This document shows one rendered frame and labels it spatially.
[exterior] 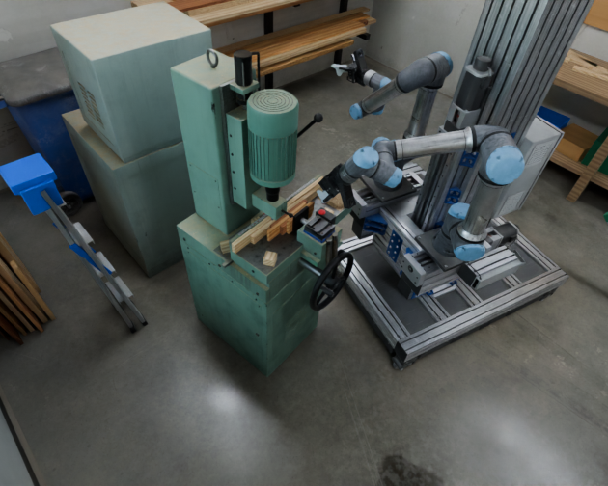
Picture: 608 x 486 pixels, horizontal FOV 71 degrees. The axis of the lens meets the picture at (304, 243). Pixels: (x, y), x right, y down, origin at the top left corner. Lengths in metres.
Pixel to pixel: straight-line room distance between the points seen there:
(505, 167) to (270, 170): 0.79
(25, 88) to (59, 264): 1.09
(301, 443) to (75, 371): 1.27
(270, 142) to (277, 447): 1.50
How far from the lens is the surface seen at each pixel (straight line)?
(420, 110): 2.18
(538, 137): 2.19
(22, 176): 1.95
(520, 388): 2.80
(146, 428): 2.46
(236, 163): 1.70
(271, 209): 1.74
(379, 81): 2.31
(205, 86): 1.58
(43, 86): 3.04
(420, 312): 2.56
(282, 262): 1.74
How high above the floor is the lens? 2.24
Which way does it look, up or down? 47 degrees down
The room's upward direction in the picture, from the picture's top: 5 degrees clockwise
